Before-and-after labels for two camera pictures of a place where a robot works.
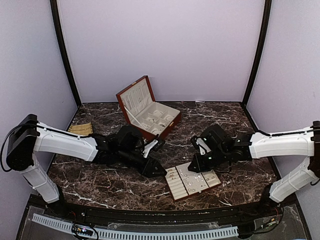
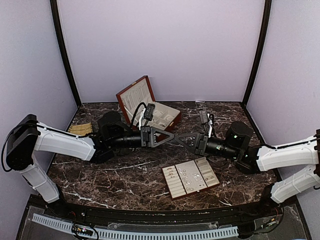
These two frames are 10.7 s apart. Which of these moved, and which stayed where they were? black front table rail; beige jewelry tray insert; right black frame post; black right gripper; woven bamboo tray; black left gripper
Moved: black left gripper; black right gripper
Stayed: right black frame post; beige jewelry tray insert; woven bamboo tray; black front table rail
